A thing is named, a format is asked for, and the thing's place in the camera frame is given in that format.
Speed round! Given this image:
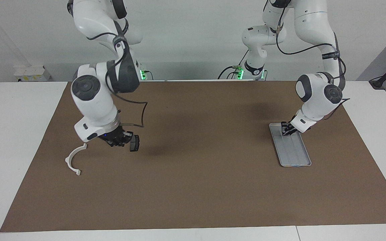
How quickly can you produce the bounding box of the white box with yellow labels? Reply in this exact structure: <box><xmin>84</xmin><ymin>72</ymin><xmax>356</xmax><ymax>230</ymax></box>
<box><xmin>13</xmin><ymin>65</ymin><xmax>51</xmax><ymax>82</ymax></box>

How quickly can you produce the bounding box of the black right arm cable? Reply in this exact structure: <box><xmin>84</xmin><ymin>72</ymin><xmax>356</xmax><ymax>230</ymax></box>
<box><xmin>86</xmin><ymin>20</ymin><xmax>148</xmax><ymax>128</ymax></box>

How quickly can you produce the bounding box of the white curved plastic bracket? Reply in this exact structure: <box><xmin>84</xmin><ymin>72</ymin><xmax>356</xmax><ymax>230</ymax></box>
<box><xmin>65</xmin><ymin>143</ymin><xmax>88</xmax><ymax>176</ymax></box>

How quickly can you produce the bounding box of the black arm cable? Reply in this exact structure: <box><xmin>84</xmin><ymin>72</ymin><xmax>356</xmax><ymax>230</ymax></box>
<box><xmin>275</xmin><ymin>7</ymin><xmax>351</xmax><ymax>120</ymax></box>
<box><xmin>86</xmin><ymin>20</ymin><xmax>148</xmax><ymax>128</ymax></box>

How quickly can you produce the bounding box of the silver metal tray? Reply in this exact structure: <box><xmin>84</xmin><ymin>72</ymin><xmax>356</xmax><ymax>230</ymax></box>
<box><xmin>269</xmin><ymin>123</ymin><xmax>312</xmax><ymax>167</ymax></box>

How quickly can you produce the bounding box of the brown table mat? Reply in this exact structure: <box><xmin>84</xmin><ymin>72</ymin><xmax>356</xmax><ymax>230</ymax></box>
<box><xmin>0</xmin><ymin>80</ymin><xmax>386</xmax><ymax>232</ymax></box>

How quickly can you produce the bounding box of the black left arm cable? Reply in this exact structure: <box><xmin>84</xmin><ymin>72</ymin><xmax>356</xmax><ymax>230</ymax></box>
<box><xmin>275</xmin><ymin>7</ymin><xmax>351</xmax><ymax>120</ymax></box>

